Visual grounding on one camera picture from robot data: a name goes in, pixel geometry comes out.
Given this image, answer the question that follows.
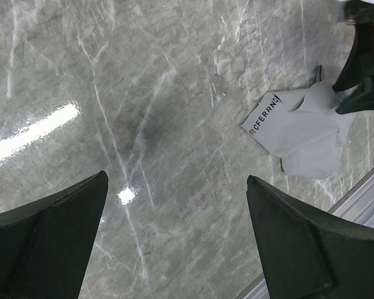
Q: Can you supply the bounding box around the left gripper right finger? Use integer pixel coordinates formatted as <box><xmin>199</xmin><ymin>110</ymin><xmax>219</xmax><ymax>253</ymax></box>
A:
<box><xmin>246</xmin><ymin>174</ymin><xmax>374</xmax><ymax>299</ymax></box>

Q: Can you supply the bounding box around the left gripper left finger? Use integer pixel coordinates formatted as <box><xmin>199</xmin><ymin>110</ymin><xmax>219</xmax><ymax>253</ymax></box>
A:
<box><xmin>0</xmin><ymin>171</ymin><xmax>108</xmax><ymax>298</ymax></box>

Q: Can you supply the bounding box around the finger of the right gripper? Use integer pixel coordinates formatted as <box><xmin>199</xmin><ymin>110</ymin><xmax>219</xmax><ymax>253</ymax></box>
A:
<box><xmin>335</xmin><ymin>73</ymin><xmax>374</xmax><ymax>115</ymax></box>
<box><xmin>333</xmin><ymin>22</ymin><xmax>374</xmax><ymax>91</ymax></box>

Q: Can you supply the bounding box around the aluminium mounting rail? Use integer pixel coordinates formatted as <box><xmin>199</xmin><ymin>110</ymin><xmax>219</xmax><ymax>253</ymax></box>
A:
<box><xmin>235</xmin><ymin>155</ymin><xmax>374</xmax><ymax>299</ymax></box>

